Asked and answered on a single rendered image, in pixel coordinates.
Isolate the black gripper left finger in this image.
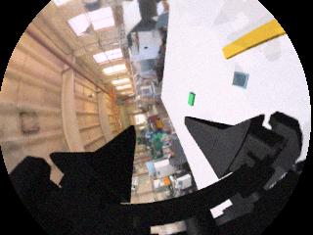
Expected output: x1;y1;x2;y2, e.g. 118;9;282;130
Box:
50;125;136;204

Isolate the yellow bar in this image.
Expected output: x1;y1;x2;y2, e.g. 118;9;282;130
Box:
222;20;286;59

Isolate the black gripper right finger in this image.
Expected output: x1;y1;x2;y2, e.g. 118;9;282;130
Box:
185;114;266;180

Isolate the green rectangular block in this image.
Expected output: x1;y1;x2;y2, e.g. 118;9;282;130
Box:
188;91;196;106

